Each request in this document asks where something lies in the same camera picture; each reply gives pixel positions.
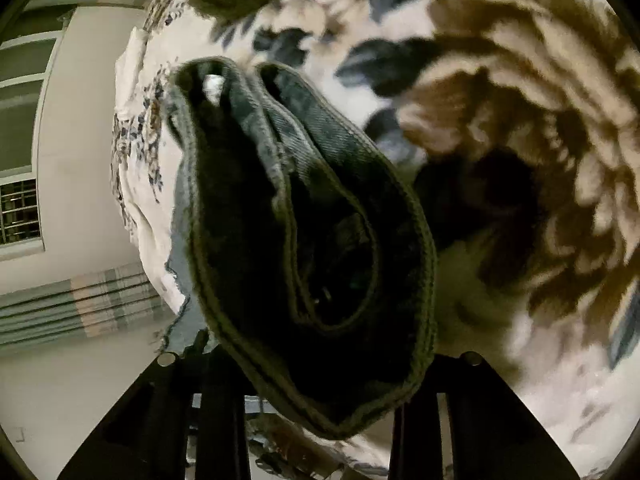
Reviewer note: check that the blue denim pants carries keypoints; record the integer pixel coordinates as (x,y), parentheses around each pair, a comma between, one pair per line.
(307,253)

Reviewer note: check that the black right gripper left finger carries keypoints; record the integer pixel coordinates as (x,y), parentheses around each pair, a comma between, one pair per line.
(145,435)

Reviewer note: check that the striped grey curtain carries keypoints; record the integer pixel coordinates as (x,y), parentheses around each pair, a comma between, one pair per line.
(85,307)

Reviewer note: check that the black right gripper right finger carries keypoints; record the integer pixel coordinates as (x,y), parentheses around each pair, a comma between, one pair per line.
(464,410)

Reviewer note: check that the white framed window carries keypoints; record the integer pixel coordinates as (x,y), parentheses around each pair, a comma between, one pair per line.
(26,67)

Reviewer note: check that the floral bed sheet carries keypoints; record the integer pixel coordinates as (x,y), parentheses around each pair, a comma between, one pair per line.
(516,122)

